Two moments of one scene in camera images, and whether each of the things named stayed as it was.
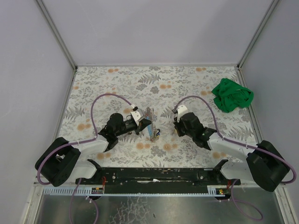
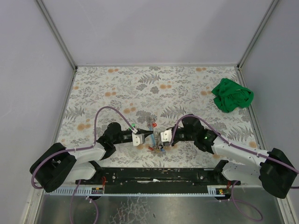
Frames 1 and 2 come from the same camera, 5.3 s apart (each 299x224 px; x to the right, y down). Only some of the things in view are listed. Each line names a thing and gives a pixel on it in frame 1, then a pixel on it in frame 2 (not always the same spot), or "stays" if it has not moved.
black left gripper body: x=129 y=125 → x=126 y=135
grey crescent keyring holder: x=149 y=115 → x=157 y=142
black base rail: x=119 y=180 stays
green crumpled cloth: x=229 y=95 stays
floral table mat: x=160 y=115 stays
